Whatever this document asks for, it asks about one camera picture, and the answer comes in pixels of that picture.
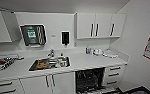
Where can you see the stainless steel dishwasher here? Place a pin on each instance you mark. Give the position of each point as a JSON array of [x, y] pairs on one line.
[[89, 81]]

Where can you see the blue dish soap bottle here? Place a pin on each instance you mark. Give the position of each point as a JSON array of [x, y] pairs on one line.
[[87, 50]]

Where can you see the small clear bottle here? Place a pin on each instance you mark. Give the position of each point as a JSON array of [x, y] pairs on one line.
[[90, 51]]

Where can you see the chrome counter soap pump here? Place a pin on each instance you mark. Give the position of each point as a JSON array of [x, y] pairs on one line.
[[61, 54]]

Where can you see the white cup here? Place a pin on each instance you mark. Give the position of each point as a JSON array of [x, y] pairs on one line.
[[61, 61]]

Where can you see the chrome sink faucet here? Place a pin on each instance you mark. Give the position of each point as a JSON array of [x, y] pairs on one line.
[[51, 52]]

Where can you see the stainless steel sink basin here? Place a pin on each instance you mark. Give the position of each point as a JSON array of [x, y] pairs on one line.
[[49, 66]]

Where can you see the bowl with orange leftovers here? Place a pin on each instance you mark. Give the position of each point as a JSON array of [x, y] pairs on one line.
[[42, 64]]

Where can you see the steel paper towel dispenser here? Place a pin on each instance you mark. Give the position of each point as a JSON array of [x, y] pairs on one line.
[[32, 35]]

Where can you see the white wide drawer stack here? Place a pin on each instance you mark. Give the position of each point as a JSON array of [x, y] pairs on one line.
[[6, 88]]

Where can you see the white wall outlet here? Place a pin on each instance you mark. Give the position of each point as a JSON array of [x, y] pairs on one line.
[[75, 43]]

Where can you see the black wall soap dispenser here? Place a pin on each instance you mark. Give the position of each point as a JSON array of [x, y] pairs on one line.
[[65, 37]]

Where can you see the small wall label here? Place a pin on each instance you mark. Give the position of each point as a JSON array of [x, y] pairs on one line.
[[53, 35]]

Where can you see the white wall cabinet, three doors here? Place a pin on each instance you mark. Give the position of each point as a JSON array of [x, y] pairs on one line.
[[99, 25]]

